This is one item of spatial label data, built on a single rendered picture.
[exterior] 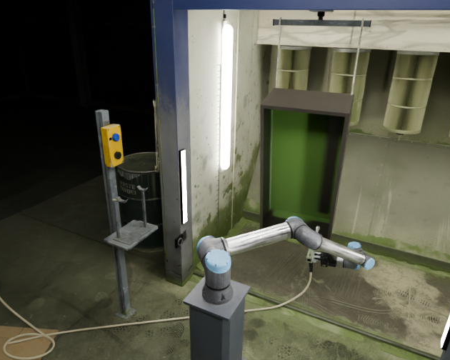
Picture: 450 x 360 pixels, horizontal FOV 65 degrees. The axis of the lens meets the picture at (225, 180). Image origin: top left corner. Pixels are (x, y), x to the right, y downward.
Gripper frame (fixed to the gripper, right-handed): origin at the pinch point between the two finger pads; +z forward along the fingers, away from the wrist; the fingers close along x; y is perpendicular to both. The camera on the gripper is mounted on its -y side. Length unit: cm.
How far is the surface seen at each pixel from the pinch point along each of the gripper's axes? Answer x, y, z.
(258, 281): 8, 44, 45
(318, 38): 125, -149, 15
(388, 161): 141, -27, -59
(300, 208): 58, -6, 17
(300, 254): 62, 49, 17
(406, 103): 116, -93, -65
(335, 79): 130, -112, -2
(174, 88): -12, -130, 96
